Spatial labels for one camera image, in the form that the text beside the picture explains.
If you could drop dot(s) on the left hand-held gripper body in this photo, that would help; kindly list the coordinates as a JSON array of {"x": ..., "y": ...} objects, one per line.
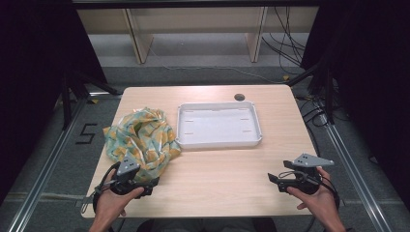
[{"x": 126, "y": 167}]

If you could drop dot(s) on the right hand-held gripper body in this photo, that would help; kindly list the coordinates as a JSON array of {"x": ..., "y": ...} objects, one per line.
[{"x": 307, "y": 180}]

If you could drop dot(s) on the green yellow patterned fabric bag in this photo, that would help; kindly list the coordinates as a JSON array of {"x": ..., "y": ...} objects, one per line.
[{"x": 145, "y": 135}]

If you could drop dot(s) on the white plastic tray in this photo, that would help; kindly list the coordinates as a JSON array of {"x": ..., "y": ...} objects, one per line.
[{"x": 219, "y": 125}]

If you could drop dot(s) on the person's right hand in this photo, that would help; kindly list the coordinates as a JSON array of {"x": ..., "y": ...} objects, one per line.
[{"x": 322, "y": 203}]

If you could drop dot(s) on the person's left hand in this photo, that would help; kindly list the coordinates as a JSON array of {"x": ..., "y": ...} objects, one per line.
[{"x": 109, "y": 204}]

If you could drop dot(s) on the yellow floor tape piece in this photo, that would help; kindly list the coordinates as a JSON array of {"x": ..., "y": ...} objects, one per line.
[
  {"x": 286, "y": 77},
  {"x": 94, "y": 101}
]

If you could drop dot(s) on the black metal stand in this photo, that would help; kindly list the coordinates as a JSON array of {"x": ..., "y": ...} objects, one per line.
[
  {"x": 328, "y": 96},
  {"x": 66, "y": 103}
]

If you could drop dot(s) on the black curtain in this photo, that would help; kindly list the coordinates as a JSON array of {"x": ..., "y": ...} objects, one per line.
[
  {"x": 370, "y": 80},
  {"x": 35, "y": 80}
]

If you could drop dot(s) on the aluminium floor rail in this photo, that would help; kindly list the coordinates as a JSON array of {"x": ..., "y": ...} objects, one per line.
[
  {"x": 354, "y": 174},
  {"x": 42, "y": 177}
]

